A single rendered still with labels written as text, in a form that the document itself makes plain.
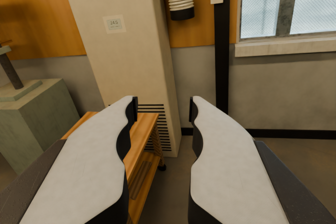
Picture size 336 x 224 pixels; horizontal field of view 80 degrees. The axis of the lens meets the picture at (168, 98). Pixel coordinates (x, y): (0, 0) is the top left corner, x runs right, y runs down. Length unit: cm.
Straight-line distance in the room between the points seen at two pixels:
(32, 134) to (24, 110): 18
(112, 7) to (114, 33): 15
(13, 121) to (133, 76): 90
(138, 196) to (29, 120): 93
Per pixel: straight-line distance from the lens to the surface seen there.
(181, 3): 131
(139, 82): 141
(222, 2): 141
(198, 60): 159
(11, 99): 183
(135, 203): 138
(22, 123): 174
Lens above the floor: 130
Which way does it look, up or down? 30 degrees down
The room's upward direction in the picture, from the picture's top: 9 degrees counter-clockwise
